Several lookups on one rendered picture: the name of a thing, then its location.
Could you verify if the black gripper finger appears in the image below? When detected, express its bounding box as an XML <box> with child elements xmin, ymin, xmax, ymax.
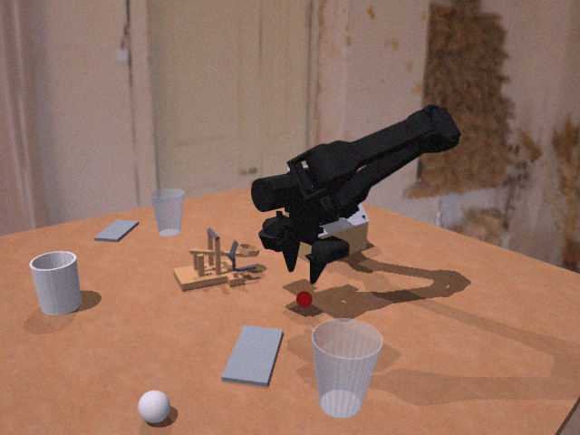
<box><xmin>282</xmin><ymin>240</ymin><xmax>301</xmax><ymax>273</ymax></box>
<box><xmin>305</xmin><ymin>254</ymin><xmax>327</xmax><ymax>285</ymax></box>

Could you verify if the dark red ball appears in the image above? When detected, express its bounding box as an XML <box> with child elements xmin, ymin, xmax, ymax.
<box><xmin>296</xmin><ymin>291</ymin><xmax>313</xmax><ymax>307</ymax></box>

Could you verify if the white ball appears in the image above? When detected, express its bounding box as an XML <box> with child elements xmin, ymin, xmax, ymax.
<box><xmin>138</xmin><ymin>390</ymin><xmax>170</xmax><ymax>423</ymax></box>

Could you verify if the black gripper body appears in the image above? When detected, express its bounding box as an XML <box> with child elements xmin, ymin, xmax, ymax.
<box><xmin>285</xmin><ymin>203</ymin><xmax>350</xmax><ymax>264</ymax></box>

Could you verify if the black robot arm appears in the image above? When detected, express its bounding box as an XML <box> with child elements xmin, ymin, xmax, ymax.
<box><xmin>251</xmin><ymin>104</ymin><xmax>461</xmax><ymax>252</ymax></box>

